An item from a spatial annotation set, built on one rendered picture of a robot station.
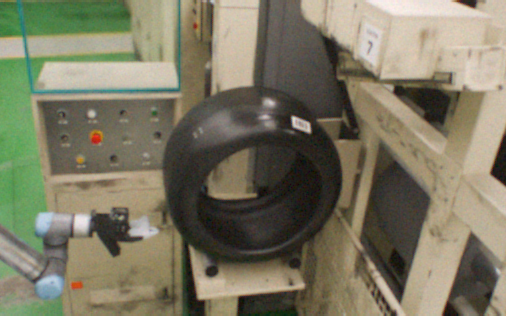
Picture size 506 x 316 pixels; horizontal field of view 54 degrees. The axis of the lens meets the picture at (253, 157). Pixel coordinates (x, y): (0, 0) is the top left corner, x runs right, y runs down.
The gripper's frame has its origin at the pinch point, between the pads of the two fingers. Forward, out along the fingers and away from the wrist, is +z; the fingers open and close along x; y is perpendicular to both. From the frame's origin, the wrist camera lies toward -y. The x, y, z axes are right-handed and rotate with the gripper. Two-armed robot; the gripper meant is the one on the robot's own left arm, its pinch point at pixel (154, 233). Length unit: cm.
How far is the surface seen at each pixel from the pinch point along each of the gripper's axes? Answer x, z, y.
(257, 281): -6.5, 36.2, -14.5
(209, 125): -5.8, 10.9, 42.1
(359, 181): 22, 80, 11
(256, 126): -10, 23, 45
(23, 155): 245, -81, -110
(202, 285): -10.6, 16.2, -12.6
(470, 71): -45, 55, 77
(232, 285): -7.3, 27.4, -15.6
